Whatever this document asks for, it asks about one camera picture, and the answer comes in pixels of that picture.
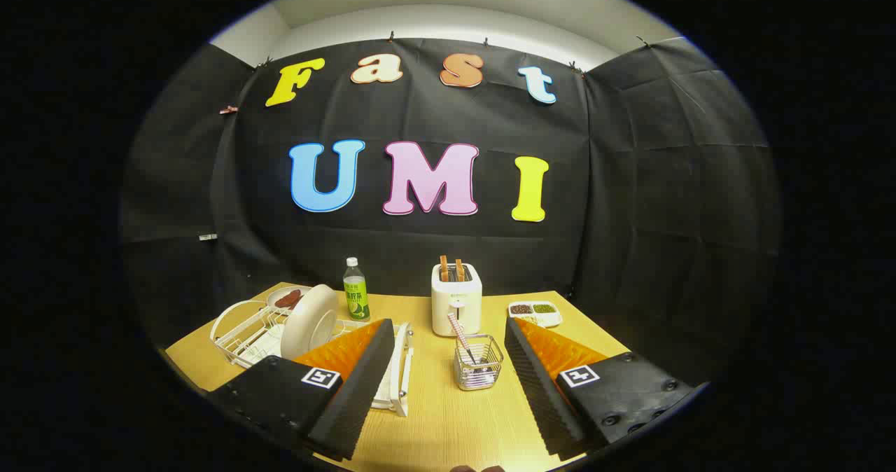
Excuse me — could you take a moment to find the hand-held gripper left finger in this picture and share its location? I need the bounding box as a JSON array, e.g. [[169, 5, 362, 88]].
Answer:
[[206, 318, 396, 462]]

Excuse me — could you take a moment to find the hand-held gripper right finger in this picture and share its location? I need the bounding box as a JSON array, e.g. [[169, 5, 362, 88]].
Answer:
[[504, 317, 708, 462]]

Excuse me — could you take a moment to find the white wire dish rack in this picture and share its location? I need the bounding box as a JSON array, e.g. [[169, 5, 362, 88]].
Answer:
[[210, 298, 414, 417]]

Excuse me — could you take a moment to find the metal wire basket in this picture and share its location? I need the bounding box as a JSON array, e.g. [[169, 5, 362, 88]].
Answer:
[[454, 334, 504, 391]]

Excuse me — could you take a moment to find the beige round plate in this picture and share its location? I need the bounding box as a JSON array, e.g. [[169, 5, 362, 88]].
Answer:
[[281, 284, 340, 361]]

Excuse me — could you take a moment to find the spoon with red checkered handle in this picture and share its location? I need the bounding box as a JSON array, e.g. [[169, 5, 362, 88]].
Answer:
[[448, 312, 484, 382]]

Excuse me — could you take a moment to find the white divided dish of beans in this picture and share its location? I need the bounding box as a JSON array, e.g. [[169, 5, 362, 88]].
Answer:
[[508, 301, 563, 328]]

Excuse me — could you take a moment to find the small beige dish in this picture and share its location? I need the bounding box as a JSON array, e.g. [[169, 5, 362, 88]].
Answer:
[[266, 286, 312, 312]]

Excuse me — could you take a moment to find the green label drink bottle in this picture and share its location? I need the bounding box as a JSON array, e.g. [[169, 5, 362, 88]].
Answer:
[[343, 257, 371, 321]]

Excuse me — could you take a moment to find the white toaster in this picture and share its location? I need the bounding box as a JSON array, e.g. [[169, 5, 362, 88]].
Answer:
[[431, 263, 483, 338]]

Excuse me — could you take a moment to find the black backdrop cloth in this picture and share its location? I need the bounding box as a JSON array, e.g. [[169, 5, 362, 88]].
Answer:
[[119, 36, 781, 389]]

